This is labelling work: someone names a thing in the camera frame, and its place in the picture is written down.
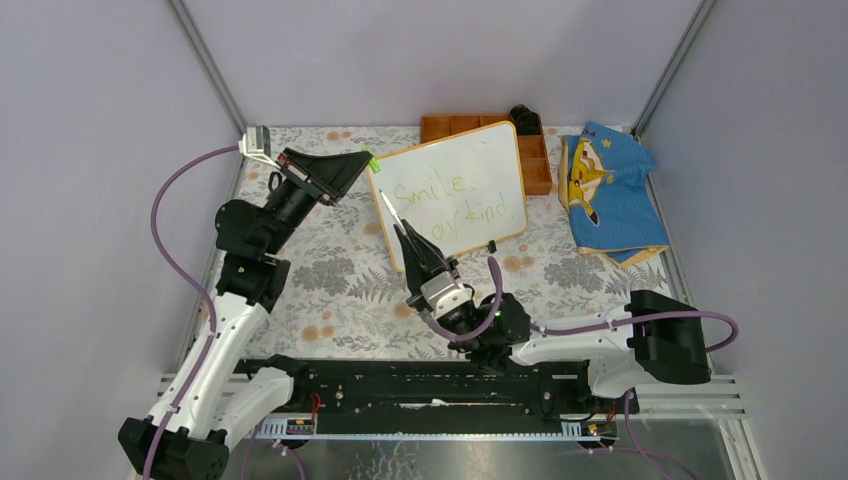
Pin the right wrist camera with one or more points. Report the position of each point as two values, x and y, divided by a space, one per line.
444 294

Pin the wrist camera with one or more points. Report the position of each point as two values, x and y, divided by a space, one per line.
444 294
255 144

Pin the black object in tray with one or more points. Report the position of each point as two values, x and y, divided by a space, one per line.
525 121

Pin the green white marker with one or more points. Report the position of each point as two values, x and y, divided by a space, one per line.
392 211

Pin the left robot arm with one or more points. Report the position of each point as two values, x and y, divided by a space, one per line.
189 433

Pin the orange wooden compartment tray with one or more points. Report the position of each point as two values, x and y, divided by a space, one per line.
533 152

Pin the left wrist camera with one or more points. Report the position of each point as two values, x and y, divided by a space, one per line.
255 144

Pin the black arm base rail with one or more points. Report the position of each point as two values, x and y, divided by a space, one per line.
380 397

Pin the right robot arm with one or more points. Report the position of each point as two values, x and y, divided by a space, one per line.
651 338

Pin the yellow framed whiteboard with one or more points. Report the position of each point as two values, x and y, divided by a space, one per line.
460 192

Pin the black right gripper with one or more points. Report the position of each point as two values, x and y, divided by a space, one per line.
433 258

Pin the blue yellow cartoon bag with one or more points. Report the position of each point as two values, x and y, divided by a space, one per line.
603 187

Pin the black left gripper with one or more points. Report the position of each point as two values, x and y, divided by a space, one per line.
337 172

